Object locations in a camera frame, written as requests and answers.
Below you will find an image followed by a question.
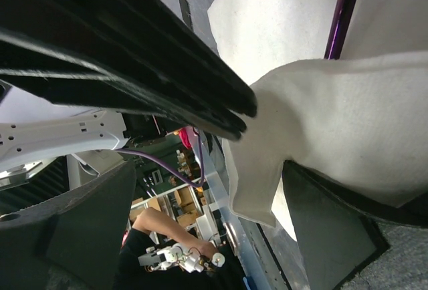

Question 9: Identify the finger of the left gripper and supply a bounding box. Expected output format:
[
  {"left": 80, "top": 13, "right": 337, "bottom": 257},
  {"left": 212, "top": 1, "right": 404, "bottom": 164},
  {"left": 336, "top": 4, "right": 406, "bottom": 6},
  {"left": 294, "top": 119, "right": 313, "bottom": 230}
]
[
  {"left": 1, "top": 29, "right": 247, "bottom": 140},
  {"left": 1, "top": 0, "right": 257, "bottom": 117}
]

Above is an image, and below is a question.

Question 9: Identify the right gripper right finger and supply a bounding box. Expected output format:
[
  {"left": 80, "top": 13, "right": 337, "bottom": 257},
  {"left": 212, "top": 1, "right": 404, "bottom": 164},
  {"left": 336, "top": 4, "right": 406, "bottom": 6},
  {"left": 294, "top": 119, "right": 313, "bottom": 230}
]
[{"left": 282, "top": 161, "right": 427, "bottom": 289}]

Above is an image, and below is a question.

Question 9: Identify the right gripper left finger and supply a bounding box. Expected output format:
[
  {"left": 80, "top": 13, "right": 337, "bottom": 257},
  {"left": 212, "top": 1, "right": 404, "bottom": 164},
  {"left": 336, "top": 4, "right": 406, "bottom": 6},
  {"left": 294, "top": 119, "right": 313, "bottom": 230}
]
[{"left": 1, "top": 162, "right": 136, "bottom": 289}]

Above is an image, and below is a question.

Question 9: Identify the white paper napkin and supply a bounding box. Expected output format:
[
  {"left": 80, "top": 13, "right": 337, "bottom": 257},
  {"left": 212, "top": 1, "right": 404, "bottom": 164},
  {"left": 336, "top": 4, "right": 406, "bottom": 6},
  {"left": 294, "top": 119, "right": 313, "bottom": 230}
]
[{"left": 208, "top": 0, "right": 427, "bottom": 227}]

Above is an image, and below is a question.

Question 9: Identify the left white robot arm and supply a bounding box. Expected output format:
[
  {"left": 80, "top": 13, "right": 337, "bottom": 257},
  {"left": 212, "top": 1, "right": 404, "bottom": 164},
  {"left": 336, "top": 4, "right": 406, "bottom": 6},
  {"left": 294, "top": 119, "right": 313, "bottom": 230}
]
[{"left": 1, "top": 0, "right": 257, "bottom": 170}]

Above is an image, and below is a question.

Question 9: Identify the small black square marker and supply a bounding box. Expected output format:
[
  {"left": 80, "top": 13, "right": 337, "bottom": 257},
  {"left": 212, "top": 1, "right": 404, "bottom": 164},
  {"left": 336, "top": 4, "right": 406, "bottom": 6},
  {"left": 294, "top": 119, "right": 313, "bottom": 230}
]
[{"left": 179, "top": 0, "right": 194, "bottom": 31}]

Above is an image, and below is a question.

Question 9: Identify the person in black shirt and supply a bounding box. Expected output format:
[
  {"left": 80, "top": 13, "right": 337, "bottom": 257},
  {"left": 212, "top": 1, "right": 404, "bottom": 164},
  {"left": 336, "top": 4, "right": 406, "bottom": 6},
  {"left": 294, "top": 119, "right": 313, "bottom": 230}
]
[{"left": 112, "top": 208, "right": 245, "bottom": 290}]

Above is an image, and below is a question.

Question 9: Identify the white device on bench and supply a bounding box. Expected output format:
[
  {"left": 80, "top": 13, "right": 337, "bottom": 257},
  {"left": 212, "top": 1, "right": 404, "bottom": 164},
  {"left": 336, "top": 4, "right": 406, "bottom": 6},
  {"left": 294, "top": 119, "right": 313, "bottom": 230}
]
[{"left": 138, "top": 243, "right": 225, "bottom": 273}]

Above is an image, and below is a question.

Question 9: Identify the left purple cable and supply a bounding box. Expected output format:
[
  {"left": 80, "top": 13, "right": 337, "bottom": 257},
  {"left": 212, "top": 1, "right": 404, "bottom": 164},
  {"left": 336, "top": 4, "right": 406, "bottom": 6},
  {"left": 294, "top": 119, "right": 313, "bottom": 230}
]
[{"left": 115, "top": 128, "right": 205, "bottom": 188}]

